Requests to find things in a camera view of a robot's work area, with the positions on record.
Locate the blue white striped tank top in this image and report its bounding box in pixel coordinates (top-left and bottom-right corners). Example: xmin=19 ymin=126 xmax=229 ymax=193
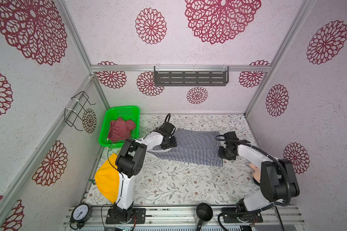
xmin=148 ymin=129 xmax=223 ymax=167

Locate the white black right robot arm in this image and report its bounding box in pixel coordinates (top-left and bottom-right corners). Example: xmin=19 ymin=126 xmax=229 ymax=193
xmin=216 ymin=132 xmax=300 ymax=215

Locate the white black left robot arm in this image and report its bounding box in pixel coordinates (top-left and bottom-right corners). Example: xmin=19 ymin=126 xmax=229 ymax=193
xmin=115 ymin=122 xmax=177 ymax=210

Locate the maroon tank top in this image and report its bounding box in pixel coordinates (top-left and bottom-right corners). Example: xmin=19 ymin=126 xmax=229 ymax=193
xmin=108 ymin=117 xmax=136 ymax=142

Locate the plush doll toy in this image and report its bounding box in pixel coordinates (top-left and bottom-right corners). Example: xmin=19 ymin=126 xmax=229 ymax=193
xmin=248 ymin=163 xmax=261 ymax=186

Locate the green plastic basket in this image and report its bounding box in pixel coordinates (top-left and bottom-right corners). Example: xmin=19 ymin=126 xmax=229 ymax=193
xmin=98 ymin=106 xmax=140 ymax=148

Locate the yellow hat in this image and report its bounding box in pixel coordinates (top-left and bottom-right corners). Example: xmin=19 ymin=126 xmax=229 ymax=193
xmin=95 ymin=154 xmax=120 ymax=203

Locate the round pressure gauge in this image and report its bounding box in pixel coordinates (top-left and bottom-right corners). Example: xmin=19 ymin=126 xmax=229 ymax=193
xmin=69 ymin=203 xmax=93 ymax=231

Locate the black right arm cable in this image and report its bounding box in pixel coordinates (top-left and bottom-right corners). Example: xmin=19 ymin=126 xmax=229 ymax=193
xmin=214 ymin=134 xmax=293 ymax=231

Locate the grey wall shelf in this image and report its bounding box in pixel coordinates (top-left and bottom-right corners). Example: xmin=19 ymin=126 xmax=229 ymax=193
xmin=153 ymin=66 xmax=229 ymax=87

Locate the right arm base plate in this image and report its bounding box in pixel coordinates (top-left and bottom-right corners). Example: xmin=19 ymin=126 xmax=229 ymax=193
xmin=221 ymin=207 xmax=264 ymax=223

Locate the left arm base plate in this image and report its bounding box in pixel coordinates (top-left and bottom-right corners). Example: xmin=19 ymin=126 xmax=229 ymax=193
xmin=106 ymin=208 xmax=146 ymax=224

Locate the black wire wall rack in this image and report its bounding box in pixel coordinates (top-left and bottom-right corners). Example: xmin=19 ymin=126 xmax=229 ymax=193
xmin=64 ymin=91 xmax=97 ymax=134

